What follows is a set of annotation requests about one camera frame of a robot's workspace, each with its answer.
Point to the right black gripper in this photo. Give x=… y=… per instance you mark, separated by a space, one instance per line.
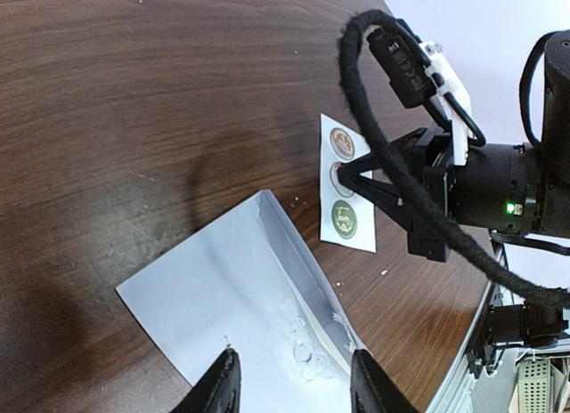
x=426 y=154

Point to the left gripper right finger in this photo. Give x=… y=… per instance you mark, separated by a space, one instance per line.
x=372 y=390

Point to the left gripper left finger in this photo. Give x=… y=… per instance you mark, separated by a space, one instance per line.
x=218 y=390

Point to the sticker sheet with round stickers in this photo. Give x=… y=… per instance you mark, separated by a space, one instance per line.
x=347 y=219

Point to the white envelope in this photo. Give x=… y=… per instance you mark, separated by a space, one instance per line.
x=248 y=281

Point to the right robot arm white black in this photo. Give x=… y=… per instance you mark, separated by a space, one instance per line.
x=519 y=193

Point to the front aluminium rail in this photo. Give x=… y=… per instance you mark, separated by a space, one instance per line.
x=515 y=356

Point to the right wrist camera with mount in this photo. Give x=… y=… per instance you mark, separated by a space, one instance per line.
x=420 y=75

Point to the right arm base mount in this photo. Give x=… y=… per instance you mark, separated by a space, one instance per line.
x=512 y=327

